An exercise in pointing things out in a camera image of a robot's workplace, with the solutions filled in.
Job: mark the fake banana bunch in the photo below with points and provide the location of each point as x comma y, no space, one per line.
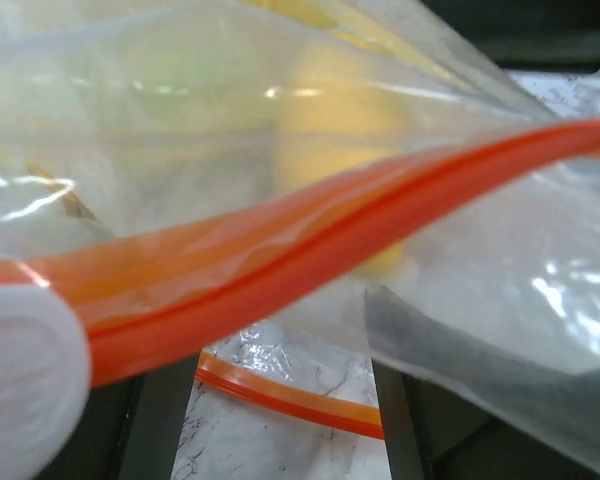
124,117

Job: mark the zip bag with yellow fruit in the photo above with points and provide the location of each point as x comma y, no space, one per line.
493,230

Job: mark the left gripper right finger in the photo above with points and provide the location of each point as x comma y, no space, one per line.
455,407

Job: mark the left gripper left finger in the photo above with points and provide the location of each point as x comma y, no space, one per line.
130,429

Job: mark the fake yellow mango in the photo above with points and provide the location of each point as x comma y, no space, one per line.
327,112

